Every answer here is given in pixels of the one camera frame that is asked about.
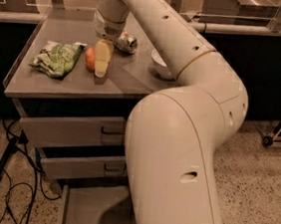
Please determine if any black floor cable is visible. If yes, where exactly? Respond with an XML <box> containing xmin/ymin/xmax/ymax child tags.
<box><xmin>0</xmin><ymin>115</ymin><xmax>69</xmax><ymax>224</ymax></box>

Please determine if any green chip bag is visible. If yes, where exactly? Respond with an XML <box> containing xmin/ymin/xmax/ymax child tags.
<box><xmin>28</xmin><ymin>41</ymin><xmax>86</xmax><ymax>80</ymax></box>

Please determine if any crushed soda can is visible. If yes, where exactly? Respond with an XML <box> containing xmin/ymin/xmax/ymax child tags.
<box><xmin>114</xmin><ymin>30</ymin><xmax>138</xmax><ymax>54</ymax></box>

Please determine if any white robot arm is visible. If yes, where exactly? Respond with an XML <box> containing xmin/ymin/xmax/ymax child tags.
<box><xmin>95</xmin><ymin>0</ymin><xmax>248</xmax><ymax>224</ymax></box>

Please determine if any middle grey drawer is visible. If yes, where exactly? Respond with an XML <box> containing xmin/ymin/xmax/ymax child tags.
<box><xmin>41</xmin><ymin>156</ymin><xmax>127</xmax><ymax>180</ymax></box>

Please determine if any bottom grey drawer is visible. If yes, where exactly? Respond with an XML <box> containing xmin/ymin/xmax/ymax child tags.
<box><xmin>58</xmin><ymin>185</ymin><xmax>136</xmax><ymax>224</ymax></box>

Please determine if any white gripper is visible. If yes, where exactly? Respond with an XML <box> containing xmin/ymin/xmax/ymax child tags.
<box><xmin>93</xmin><ymin>10</ymin><xmax>126</xmax><ymax>78</ymax></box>

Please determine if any top grey drawer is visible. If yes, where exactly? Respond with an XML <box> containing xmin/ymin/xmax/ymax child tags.
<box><xmin>19</xmin><ymin>116</ymin><xmax>126</xmax><ymax>148</ymax></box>

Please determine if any grey drawer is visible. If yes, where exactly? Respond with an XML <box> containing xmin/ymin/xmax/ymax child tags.
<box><xmin>58</xmin><ymin>185</ymin><xmax>136</xmax><ymax>224</ymax></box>
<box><xmin>41</xmin><ymin>156</ymin><xmax>127</xmax><ymax>180</ymax></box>
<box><xmin>19</xmin><ymin>116</ymin><xmax>126</xmax><ymax>148</ymax></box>

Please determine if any orange fruit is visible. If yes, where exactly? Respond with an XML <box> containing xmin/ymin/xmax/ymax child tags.
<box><xmin>85</xmin><ymin>47</ymin><xmax>96</xmax><ymax>71</ymax></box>

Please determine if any grey drawer cabinet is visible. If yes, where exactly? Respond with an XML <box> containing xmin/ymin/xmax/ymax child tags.
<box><xmin>0</xmin><ymin>0</ymin><xmax>191</xmax><ymax>224</ymax></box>

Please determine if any white bowl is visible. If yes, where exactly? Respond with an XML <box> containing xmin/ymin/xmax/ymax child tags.
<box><xmin>151</xmin><ymin>50</ymin><xmax>173</xmax><ymax>80</ymax></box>

